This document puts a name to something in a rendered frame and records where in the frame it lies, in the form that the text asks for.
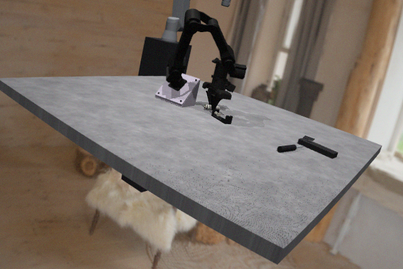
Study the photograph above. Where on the white cylinder with black band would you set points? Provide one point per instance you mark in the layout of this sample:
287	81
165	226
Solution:
209	107

